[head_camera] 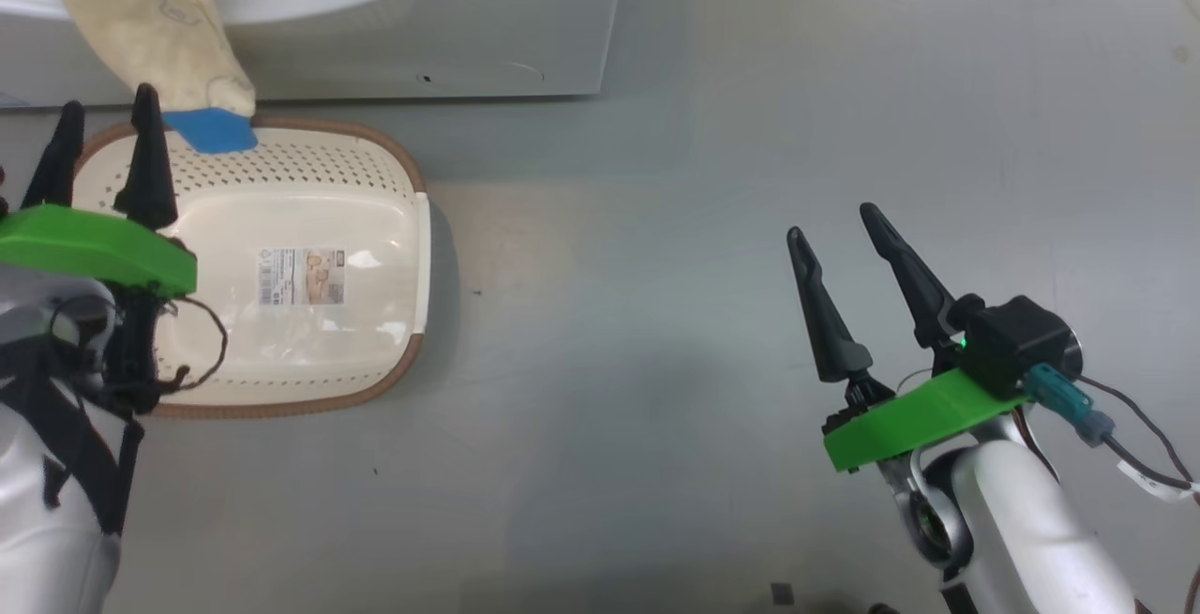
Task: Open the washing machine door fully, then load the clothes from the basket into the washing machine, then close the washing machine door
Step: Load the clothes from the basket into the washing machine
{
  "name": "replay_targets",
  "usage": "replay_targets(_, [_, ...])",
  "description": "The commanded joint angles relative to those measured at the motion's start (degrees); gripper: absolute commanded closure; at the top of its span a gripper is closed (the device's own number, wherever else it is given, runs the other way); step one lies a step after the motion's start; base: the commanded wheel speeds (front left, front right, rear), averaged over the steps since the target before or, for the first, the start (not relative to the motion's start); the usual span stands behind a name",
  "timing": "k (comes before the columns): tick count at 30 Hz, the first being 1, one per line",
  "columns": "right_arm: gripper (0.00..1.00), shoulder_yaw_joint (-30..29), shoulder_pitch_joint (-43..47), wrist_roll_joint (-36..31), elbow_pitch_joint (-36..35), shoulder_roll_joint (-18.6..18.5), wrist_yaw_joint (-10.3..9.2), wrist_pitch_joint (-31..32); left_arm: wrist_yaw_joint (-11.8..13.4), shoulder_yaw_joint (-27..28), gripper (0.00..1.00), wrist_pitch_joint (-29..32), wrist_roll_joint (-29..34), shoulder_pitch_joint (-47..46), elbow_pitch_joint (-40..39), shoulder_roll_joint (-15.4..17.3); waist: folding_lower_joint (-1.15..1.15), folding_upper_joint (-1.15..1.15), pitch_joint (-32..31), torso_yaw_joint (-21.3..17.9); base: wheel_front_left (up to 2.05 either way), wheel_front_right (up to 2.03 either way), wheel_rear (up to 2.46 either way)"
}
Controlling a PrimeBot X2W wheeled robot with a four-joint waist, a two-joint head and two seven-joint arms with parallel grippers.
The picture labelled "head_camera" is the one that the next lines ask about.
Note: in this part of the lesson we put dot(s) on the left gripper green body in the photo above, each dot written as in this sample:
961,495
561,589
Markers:
94,244

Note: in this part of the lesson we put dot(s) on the cream perforated laundry basket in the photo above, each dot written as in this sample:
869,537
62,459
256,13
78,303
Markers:
375,248

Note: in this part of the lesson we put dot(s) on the white front-load washing machine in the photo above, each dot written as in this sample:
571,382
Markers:
469,14

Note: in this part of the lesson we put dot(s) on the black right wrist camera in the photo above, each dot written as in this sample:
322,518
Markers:
1012,342

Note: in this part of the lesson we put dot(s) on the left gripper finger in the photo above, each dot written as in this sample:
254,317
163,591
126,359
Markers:
148,173
58,169

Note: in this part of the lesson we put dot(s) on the small dark square floor tag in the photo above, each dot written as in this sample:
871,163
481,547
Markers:
782,593

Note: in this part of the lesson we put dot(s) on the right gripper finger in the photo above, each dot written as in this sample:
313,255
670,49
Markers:
923,300
830,333

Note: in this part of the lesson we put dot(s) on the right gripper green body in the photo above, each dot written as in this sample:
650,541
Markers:
919,417

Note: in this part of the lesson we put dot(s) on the cream bear-print garment blue cuffs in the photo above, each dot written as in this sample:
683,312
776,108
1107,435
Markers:
141,14

